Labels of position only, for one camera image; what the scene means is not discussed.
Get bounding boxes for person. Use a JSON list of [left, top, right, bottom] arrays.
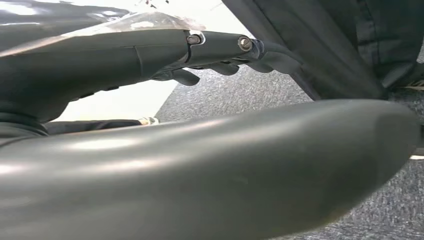
[[221, 0, 424, 101]]

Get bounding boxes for ribbed grey left arm sleeve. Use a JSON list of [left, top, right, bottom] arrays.
[[0, 110, 49, 147]]

